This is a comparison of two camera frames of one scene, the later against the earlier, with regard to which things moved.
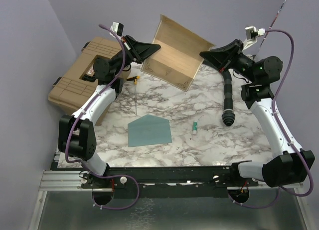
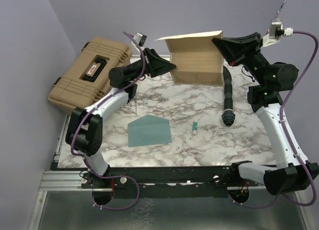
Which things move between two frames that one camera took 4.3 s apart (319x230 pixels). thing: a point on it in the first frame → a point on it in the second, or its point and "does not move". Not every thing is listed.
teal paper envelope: [149, 130] does not move
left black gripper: [137, 51] → [155, 65]
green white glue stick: [195, 127] does not move
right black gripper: [221, 57] → [232, 47]
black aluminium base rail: [173, 181] does not move
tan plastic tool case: [72, 93] does not move
